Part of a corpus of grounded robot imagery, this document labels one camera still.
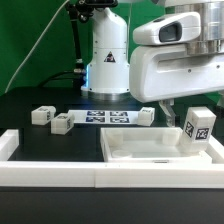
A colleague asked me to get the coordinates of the grey cable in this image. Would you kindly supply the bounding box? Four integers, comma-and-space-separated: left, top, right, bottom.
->
4, 0, 71, 95

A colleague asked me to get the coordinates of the white U-shaped fence wall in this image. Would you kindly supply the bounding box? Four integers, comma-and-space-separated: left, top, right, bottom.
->
0, 129, 224, 189

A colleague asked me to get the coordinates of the white marker sheet with tags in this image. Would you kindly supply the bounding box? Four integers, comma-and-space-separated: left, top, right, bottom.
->
68, 110, 138, 125

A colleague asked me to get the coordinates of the black cable post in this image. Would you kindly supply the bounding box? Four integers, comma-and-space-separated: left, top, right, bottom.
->
65, 0, 93, 75

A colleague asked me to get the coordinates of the white square tabletop part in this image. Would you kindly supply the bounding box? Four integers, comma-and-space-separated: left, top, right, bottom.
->
100, 126, 224, 164

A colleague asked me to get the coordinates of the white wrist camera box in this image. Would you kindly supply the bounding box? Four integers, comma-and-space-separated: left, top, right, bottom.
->
133, 12, 201, 46

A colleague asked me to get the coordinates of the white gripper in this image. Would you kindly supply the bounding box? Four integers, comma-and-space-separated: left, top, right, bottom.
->
129, 44, 224, 127

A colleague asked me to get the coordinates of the black cable on table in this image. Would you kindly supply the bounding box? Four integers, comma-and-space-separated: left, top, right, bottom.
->
39, 69, 84, 88

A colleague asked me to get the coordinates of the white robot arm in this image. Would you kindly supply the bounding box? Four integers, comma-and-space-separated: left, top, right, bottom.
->
83, 0, 224, 126

